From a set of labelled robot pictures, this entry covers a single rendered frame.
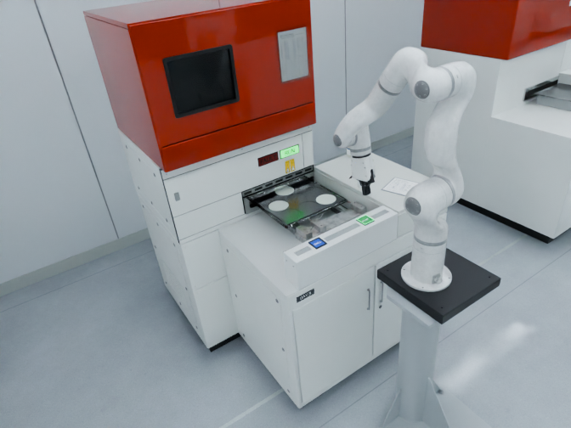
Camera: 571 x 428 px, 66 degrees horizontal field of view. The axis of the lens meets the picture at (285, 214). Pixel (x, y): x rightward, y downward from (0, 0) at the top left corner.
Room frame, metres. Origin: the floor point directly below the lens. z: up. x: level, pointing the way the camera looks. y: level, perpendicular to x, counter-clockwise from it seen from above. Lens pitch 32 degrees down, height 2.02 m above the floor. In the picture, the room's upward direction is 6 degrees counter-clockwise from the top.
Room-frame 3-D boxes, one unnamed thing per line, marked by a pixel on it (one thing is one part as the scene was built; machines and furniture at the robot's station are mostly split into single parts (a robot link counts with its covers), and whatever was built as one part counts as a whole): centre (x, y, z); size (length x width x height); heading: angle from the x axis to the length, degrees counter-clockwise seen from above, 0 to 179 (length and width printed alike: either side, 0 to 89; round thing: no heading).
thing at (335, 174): (1.97, -0.49, 0.89); 0.62 x 0.35 x 0.14; 31
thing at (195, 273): (2.25, 0.35, 0.41); 0.82 x 0.71 x 0.82; 121
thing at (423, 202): (1.28, -0.50, 1.17); 0.19 x 0.12 x 0.24; 124
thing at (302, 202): (1.94, -0.06, 0.90); 0.34 x 0.34 x 0.01; 31
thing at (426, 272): (1.30, -0.52, 0.95); 0.19 x 0.19 x 0.18
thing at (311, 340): (1.81, -0.23, 0.41); 0.97 x 0.64 x 0.82; 121
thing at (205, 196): (1.95, 0.17, 1.02); 0.82 x 0.03 x 0.40; 121
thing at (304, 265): (1.51, -0.23, 0.89); 0.55 x 0.09 x 0.14; 121
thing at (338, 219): (1.72, -0.21, 0.87); 0.36 x 0.08 x 0.03; 121
